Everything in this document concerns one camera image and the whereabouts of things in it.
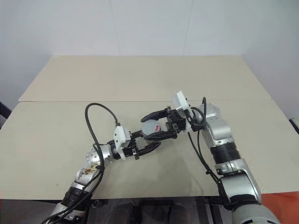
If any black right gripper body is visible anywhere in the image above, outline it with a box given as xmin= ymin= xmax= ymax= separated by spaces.
xmin=164 ymin=106 xmax=188 ymax=139

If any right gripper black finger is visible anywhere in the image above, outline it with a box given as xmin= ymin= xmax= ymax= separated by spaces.
xmin=140 ymin=109 xmax=169 ymax=123
xmin=144 ymin=130 xmax=178 ymax=143

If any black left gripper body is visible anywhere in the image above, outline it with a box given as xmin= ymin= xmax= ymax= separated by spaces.
xmin=122 ymin=131 xmax=143 ymax=161

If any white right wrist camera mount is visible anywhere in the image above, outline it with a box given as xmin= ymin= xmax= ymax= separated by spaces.
xmin=172 ymin=91 xmax=194 ymax=133

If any jar with grey lid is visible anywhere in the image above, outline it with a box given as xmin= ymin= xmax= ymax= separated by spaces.
xmin=141 ymin=119 xmax=164 ymax=140

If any dark object at room edge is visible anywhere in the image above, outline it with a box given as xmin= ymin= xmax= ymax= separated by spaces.
xmin=0 ymin=101 xmax=12 ymax=120
xmin=289 ymin=117 xmax=299 ymax=135

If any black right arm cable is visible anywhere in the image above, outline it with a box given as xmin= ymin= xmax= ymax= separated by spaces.
xmin=188 ymin=97 xmax=225 ymax=195

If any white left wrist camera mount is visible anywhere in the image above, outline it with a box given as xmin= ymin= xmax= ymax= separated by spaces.
xmin=113 ymin=126 xmax=132 ymax=161

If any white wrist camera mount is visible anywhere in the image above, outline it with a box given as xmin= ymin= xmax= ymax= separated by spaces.
xmin=172 ymin=91 xmax=194 ymax=133
xmin=113 ymin=126 xmax=132 ymax=161

